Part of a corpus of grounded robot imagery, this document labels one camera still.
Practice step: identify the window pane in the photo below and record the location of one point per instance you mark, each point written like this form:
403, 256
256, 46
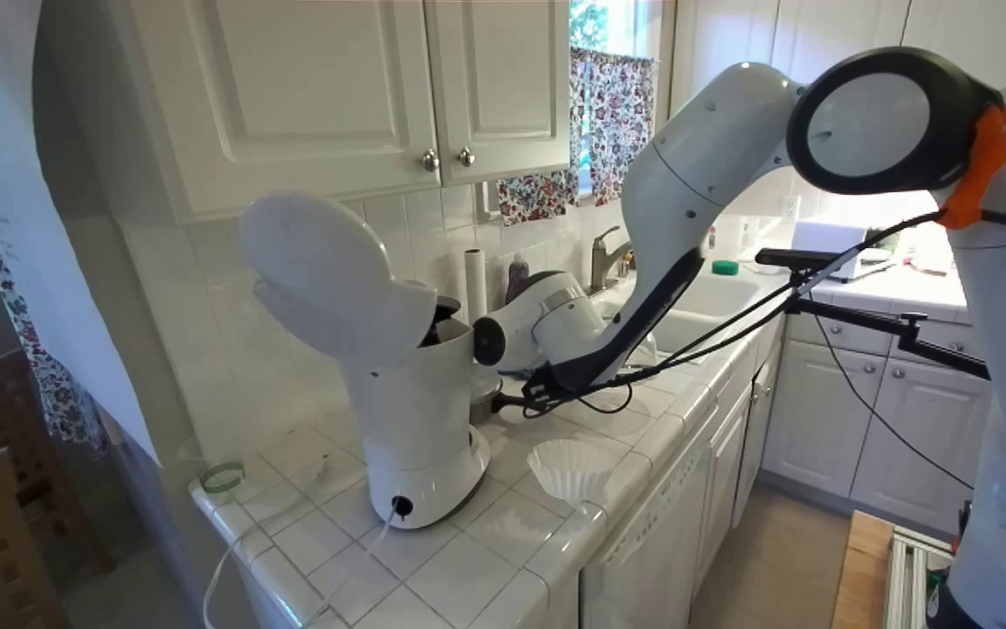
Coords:
610, 23

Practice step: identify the purple soap bottle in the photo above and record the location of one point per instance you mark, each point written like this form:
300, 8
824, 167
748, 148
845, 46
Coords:
519, 272

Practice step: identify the white coffee maker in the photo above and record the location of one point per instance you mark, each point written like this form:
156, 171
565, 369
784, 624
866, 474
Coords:
409, 430

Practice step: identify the floral window curtain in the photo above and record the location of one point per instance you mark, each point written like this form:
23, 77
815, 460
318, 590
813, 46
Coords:
593, 126

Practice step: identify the white paper towel roll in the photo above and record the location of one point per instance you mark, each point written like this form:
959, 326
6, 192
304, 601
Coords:
475, 272

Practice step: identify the white base cabinet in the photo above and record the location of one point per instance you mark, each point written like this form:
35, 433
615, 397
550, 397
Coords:
838, 420
653, 546

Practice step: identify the silver cabinet knob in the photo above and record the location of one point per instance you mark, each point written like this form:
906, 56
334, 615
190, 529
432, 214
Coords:
432, 158
466, 156

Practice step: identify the white wall cabinet door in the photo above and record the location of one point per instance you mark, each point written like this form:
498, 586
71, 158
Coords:
718, 37
838, 28

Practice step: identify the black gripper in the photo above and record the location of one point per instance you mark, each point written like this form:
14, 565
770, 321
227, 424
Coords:
544, 386

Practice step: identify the white sink basin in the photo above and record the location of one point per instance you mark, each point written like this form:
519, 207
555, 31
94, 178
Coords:
718, 310

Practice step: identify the narrow white cabinet door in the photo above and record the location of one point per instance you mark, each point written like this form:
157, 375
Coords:
498, 80

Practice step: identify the aluminium rail frame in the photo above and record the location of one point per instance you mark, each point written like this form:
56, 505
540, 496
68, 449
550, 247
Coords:
915, 582

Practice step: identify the brushed metal faucet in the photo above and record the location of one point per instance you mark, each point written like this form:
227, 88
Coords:
601, 256

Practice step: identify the black stereo camera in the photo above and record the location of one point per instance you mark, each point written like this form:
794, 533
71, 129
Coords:
801, 256

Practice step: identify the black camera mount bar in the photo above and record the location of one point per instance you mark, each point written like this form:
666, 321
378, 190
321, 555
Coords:
935, 342

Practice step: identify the wide white cabinet door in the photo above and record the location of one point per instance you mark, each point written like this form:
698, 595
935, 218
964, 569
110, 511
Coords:
295, 93

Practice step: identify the white cloth floral edge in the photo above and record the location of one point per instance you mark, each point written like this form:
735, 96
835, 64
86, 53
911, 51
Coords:
14, 174

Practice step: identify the white box appliance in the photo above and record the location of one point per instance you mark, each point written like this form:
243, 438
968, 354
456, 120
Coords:
830, 235

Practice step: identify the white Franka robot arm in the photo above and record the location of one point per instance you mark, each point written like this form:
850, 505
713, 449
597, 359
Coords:
700, 150

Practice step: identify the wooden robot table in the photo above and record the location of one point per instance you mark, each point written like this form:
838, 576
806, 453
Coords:
865, 569

